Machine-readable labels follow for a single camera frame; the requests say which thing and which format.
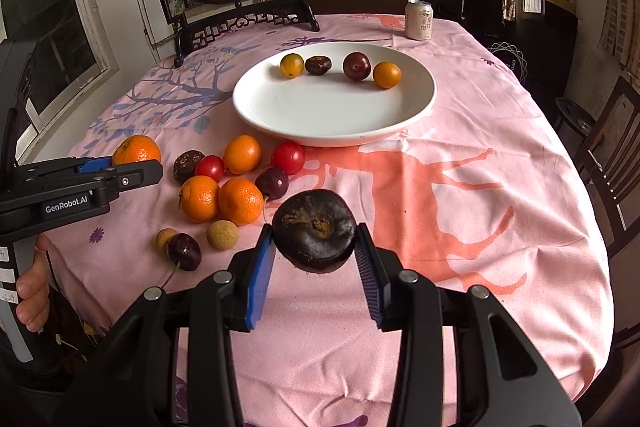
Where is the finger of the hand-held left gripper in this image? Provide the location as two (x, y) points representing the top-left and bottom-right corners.
(102, 159), (164, 195)
(74, 156), (116, 174)

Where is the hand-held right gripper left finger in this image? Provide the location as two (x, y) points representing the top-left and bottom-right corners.
(52, 223), (278, 427)

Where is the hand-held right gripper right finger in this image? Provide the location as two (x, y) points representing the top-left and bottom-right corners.
(352, 223), (583, 427)

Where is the mandarin orange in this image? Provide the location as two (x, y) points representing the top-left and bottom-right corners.
(218, 177), (265, 227)
(179, 175), (221, 224)
(223, 135), (263, 175)
(112, 135), (162, 166)

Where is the white plate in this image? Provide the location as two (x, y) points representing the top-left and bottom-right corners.
(232, 41), (437, 148)

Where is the person's left hand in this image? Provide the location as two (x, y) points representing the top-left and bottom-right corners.
(15, 233), (51, 334)

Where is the dark brown passion fruit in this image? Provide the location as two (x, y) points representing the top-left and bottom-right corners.
(173, 150), (206, 186)

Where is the tan longan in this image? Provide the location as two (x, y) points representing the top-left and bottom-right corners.
(155, 228), (179, 255)
(206, 220), (240, 251)

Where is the small red cherry tomato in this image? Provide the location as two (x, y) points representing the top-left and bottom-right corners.
(195, 155), (226, 183)

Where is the dark red cherry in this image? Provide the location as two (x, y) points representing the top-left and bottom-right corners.
(161, 233), (203, 288)

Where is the dark purple plum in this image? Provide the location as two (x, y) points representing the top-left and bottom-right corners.
(255, 167), (290, 201)
(342, 52), (372, 83)

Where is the pink printed tablecloth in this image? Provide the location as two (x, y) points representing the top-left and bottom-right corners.
(42, 13), (614, 427)

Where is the large red cherry tomato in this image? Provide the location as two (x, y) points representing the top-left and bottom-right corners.
(271, 141), (306, 176)

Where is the white framed window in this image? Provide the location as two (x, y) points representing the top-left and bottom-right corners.
(0, 0), (121, 158)

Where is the yellow cherry tomato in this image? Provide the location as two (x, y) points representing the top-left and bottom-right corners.
(279, 53), (305, 80)

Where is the small orange kumquat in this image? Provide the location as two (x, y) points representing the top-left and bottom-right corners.
(373, 62), (403, 90)

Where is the small dark water chestnut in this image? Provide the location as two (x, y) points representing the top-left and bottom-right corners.
(305, 55), (333, 76)

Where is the round dark stool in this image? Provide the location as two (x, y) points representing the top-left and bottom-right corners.
(552, 97), (598, 142)

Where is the white drink can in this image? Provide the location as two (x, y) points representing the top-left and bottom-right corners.
(404, 0), (433, 42)

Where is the slatted dark wooden chair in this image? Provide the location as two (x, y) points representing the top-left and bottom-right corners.
(574, 76), (640, 258)

